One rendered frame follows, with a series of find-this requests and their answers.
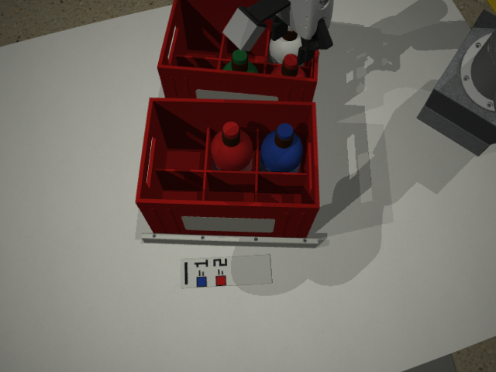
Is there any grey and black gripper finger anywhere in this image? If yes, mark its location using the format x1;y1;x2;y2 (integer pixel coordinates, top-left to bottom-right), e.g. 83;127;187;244
297;18;333;65
270;15;288;41

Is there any dark blue bottle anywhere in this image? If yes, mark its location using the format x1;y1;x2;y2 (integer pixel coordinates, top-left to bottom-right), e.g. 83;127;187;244
260;123;303;173

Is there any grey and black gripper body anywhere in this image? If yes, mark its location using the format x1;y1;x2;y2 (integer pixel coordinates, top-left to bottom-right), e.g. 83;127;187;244
276;0;334;40

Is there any green bottle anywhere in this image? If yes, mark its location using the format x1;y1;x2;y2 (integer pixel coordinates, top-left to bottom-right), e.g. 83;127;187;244
223;50;258;73

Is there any red crate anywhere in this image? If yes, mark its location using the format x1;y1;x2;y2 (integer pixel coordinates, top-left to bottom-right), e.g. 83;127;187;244
157;0;319;102
136;98;319;238

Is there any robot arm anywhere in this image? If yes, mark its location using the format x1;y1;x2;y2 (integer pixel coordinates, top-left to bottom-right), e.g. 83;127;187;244
222;0;496;112

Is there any white paper pick list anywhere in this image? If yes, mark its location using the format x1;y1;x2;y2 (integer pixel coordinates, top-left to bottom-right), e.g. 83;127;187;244
181;255;272;288

